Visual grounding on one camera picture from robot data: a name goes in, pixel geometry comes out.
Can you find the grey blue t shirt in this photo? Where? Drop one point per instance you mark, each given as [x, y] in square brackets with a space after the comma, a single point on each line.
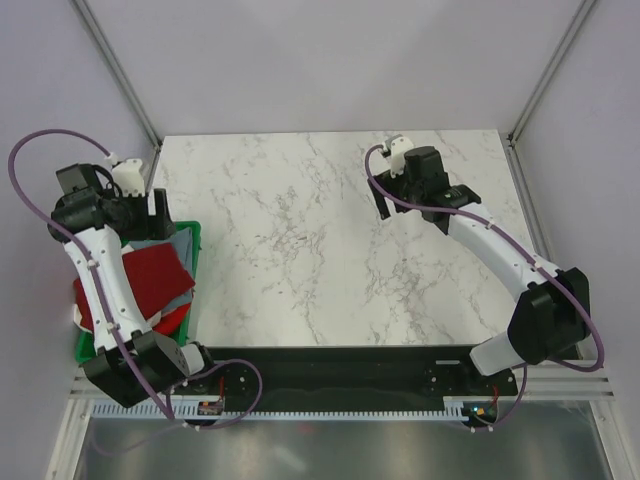
[183, 242]

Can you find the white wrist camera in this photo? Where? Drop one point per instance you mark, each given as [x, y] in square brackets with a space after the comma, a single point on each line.
[394, 150]
[129, 177]

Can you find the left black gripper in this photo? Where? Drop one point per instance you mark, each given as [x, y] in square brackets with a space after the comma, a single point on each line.
[149, 226]

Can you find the dark red t shirt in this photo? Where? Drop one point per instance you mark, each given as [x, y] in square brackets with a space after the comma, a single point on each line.
[172, 283]

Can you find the bright red t shirt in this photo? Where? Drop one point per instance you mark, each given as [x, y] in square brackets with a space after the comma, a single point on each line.
[171, 322]

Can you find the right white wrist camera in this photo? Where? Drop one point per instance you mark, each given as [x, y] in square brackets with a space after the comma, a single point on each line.
[394, 150]

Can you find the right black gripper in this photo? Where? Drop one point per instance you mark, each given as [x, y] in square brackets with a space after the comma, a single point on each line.
[388, 183]

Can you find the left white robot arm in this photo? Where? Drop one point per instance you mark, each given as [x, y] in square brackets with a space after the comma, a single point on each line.
[99, 209]

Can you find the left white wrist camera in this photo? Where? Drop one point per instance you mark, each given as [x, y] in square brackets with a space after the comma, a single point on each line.
[129, 177]

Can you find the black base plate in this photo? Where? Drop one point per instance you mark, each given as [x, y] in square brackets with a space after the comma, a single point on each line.
[364, 376]

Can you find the green plastic bin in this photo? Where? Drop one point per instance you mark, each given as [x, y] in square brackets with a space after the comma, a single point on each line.
[181, 335]

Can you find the left aluminium frame post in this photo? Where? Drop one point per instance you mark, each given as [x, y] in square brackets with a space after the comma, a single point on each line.
[91, 24]

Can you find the white slotted cable duct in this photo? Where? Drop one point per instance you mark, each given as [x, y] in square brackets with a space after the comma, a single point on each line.
[212, 408]

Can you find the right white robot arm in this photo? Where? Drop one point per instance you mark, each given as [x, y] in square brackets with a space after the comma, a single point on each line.
[552, 310]

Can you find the white t shirt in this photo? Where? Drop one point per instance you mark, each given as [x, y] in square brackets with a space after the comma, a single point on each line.
[82, 317]

